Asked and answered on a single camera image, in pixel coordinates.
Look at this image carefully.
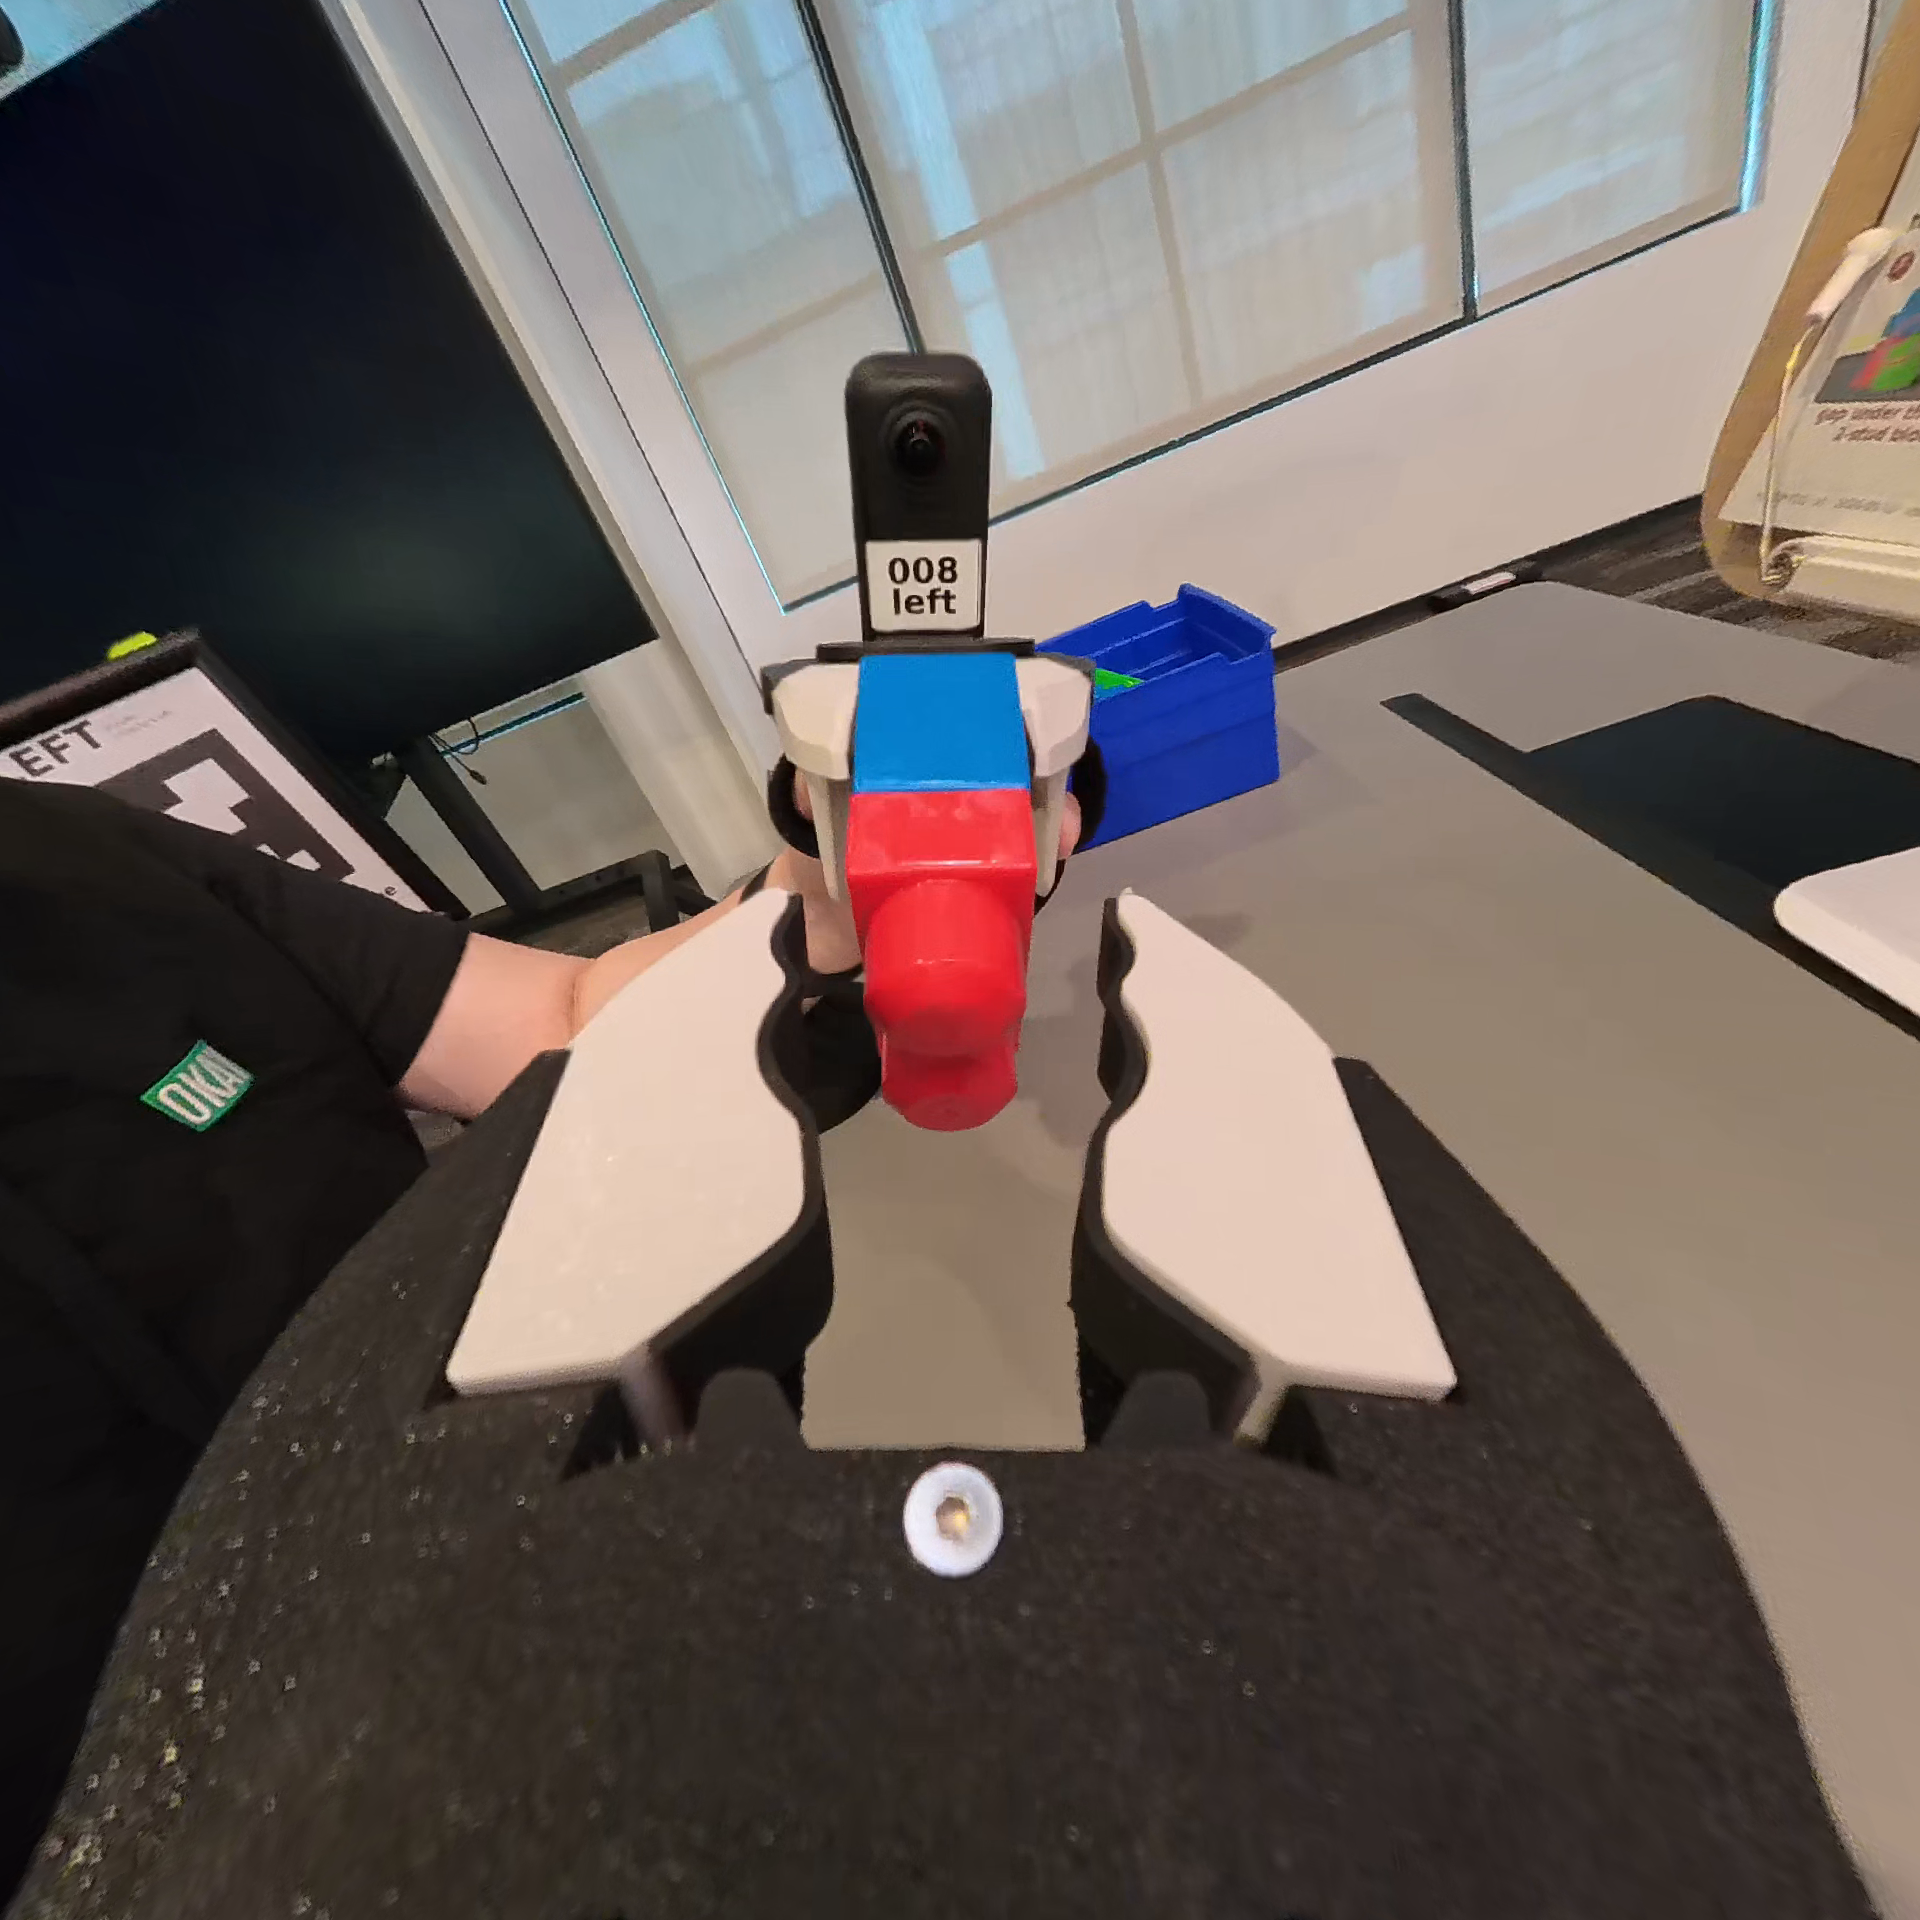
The person's left hand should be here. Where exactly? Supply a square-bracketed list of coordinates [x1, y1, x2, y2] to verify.
[732, 772, 1085, 981]

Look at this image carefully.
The white board stand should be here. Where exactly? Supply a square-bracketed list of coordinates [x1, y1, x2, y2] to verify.
[1773, 849, 1920, 1039]

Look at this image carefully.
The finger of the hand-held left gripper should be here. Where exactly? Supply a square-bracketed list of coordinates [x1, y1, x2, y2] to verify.
[769, 663, 865, 789]
[1014, 663, 1099, 781]

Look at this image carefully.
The blue plastic bin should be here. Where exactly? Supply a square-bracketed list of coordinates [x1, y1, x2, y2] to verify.
[1035, 585, 1279, 855]

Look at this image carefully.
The wooden display board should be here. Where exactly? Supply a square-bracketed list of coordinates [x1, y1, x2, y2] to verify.
[1698, 0, 1920, 607]

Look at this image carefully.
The person's left forearm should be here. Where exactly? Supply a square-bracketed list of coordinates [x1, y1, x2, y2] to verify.
[397, 896, 751, 1120]

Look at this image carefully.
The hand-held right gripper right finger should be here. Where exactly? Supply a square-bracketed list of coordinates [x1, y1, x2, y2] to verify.
[1073, 887, 1460, 1449]

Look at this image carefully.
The red one-stud block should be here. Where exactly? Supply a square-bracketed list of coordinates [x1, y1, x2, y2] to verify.
[843, 787, 1041, 1130]

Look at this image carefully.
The grey desk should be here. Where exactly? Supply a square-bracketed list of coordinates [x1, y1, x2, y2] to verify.
[1035, 577, 1920, 1920]

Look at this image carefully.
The blue one-stud block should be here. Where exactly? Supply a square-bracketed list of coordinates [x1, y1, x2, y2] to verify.
[849, 652, 1028, 794]

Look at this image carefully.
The person in black shirt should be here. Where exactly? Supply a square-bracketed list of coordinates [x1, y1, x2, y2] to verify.
[0, 779, 474, 1834]

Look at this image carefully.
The framed marker sign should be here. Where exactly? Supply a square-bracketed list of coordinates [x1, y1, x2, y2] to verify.
[0, 632, 470, 916]

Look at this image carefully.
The black desk plate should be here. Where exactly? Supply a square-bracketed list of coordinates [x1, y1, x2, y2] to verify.
[1380, 692, 1920, 1039]

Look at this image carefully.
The black monitor stand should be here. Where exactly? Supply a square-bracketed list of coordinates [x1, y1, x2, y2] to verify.
[369, 691, 718, 928]

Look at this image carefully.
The large window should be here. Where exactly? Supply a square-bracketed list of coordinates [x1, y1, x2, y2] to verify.
[502, 0, 1778, 608]

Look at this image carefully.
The black monitor screen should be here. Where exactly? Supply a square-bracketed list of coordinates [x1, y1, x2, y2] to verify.
[0, 0, 663, 769]

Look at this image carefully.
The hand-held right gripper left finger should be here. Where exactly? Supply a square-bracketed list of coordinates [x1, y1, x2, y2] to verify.
[447, 885, 835, 1443]

